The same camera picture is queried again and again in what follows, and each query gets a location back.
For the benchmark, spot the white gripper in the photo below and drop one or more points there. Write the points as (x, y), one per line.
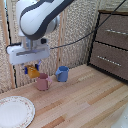
(26, 53)

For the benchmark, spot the orange toy toast slice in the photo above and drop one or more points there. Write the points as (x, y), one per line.
(33, 72)

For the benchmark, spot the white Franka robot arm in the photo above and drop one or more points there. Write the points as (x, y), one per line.
(40, 16)

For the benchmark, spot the pink mug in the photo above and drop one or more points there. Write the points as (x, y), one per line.
(42, 82)

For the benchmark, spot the blue mug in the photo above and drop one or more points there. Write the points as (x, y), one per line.
(62, 73)

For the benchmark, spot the white patterned plate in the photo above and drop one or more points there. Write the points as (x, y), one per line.
(15, 111)

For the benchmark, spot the dark brown drawer cabinet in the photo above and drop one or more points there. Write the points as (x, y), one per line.
(110, 46)

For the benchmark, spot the wooden frame post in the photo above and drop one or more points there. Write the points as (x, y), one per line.
(7, 43)

